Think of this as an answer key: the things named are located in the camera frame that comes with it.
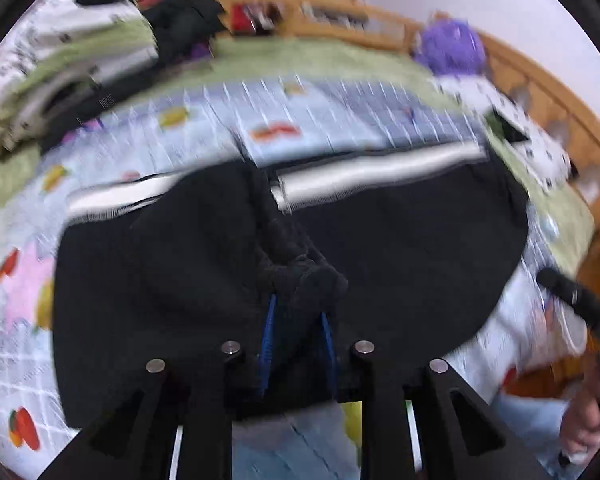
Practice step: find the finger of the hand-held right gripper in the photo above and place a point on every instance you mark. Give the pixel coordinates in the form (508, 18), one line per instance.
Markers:
(575, 295)

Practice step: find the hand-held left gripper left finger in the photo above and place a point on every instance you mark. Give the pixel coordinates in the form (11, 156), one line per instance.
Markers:
(268, 350)

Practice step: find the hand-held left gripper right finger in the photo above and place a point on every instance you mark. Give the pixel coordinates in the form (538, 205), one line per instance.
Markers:
(330, 355)

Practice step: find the black pants with white waistband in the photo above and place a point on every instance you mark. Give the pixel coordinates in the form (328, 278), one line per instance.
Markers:
(405, 260)

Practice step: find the person's right hand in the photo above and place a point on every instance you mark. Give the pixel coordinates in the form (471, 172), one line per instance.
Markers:
(582, 430)

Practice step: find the person's blue jeans leg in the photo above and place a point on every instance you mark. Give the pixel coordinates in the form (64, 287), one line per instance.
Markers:
(290, 450)

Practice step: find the white dotted cloth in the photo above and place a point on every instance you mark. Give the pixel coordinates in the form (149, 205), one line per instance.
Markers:
(540, 145)

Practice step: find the fruit printed blanket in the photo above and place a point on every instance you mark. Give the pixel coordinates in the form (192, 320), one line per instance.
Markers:
(330, 110)

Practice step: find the purple plush toy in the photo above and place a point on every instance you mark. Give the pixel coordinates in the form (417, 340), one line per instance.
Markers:
(450, 47)

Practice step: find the green bed sheet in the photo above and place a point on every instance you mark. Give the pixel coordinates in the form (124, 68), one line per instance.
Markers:
(305, 57)

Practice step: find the dark folded cloth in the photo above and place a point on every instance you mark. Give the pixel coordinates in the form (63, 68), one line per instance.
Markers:
(80, 112)

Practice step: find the black clothing pile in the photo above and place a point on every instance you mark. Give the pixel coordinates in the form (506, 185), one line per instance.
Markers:
(185, 20)

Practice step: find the folded white green dotted quilt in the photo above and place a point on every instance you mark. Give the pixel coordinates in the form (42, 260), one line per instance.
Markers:
(80, 55)

